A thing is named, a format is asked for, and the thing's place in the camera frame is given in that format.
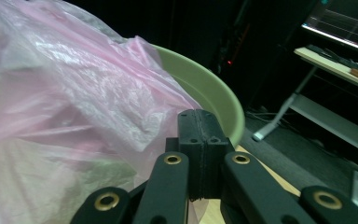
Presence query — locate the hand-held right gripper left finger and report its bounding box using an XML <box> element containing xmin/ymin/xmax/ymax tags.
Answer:
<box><xmin>165</xmin><ymin>108</ymin><xmax>206</xmax><ymax>201</ymax></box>

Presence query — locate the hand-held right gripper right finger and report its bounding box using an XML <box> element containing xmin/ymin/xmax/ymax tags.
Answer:
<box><xmin>198</xmin><ymin>108</ymin><xmax>236</xmax><ymax>200</ymax></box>

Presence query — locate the round plastic trash bin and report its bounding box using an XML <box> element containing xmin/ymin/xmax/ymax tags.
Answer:
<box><xmin>150</xmin><ymin>43</ymin><xmax>247</xmax><ymax>147</ymax></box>

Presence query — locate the pink plastic bag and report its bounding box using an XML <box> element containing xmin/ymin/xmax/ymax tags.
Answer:
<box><xmin>0</xmin><ymin>0</ymin><xmax>203</xmax><ymax>224</ymax></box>

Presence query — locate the dark equipment tower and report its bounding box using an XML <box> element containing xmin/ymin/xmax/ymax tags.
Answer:
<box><xmin>211</xmin><ymin>0</ymin><xmax>293</xmax><ymax>108</ymax></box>

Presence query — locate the dark keyboard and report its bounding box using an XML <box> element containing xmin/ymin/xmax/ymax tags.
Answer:
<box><xmin>305</xmin><ymin>44</ymin><xmax>358</xmax><ymax>77</ymax></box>

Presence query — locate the computer monitor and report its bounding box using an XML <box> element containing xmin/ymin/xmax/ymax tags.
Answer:
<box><xmin>301</xmin><ymin>0</ymin><xmax>358</xmax><ymax>56</ymax></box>

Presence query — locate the black floor cable bundle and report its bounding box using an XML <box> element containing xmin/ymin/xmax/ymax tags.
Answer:
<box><xmin>244</xmin><ymin>105</ymin><xmax>282</xmax><ymax>126</ymax></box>

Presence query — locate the white metal desk frame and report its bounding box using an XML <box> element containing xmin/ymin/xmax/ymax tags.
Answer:
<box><xmin>252</xmin><ymin>46</ymin><xmax>358</xmax><ymax>161</ymax></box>

